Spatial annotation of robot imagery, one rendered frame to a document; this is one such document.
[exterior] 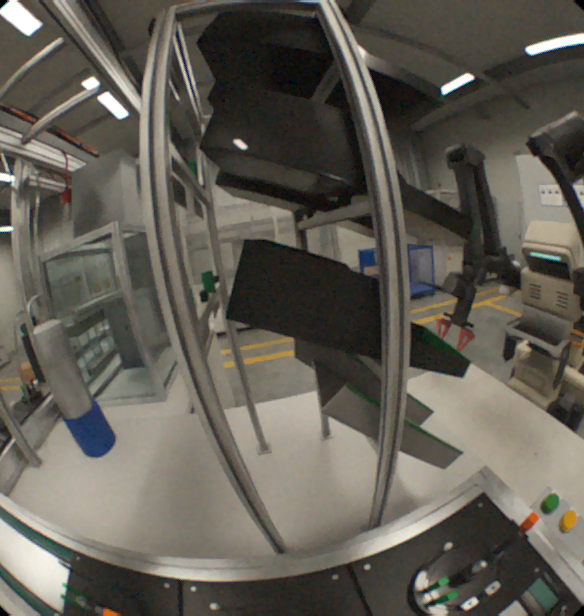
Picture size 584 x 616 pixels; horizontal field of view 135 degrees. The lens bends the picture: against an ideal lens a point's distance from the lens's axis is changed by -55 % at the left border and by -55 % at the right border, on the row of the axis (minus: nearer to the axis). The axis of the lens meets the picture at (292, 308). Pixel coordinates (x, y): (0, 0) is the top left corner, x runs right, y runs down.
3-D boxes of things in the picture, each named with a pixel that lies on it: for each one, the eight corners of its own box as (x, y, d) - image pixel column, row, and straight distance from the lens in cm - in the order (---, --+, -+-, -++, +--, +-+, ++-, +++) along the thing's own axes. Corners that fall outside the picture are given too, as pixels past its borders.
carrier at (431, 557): (478, 497, 51) (505, 452, 42) (542, 571, 52) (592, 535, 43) (347, 564, 43) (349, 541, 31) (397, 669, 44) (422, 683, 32)
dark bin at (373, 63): (399, 137, 42) (406, 103, 46) (442, 103, 32) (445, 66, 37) (219, 89, 44) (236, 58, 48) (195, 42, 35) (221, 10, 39)
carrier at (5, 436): (33, 414, 130) (20, 389, 127) (8, 445, 120) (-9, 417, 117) (12, 412, 151) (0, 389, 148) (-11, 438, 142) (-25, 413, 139)
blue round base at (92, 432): (122, 430, 101) (103, 396, 94) (108, 459, 91) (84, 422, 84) (92, 430, 110) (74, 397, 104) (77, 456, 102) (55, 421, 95)
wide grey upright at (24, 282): (79, 409, 133) (39, 120, 152) (71, 419, 128) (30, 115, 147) (73, 409, 136) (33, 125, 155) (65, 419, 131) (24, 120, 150)
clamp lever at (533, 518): (497, 545, 43) (533, 509, 39) (503, 552, 43) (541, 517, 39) (483, 556, 40) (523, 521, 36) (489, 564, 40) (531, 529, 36)
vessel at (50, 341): (101, 397, 94) (63, 285, 87) (83, 421, 85) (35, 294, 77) (75, 398, 103) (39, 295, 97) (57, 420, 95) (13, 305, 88)
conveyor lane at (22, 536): (455, 503, 60) (470, 477, 52) (527, 593, 61) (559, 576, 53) (11, 509, 108) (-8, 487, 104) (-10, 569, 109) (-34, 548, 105)
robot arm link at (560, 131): (560, 143, 77) (534, 159, 76) (546, 123, 77) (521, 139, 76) (614, 153, 36) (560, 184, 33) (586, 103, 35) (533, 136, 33)
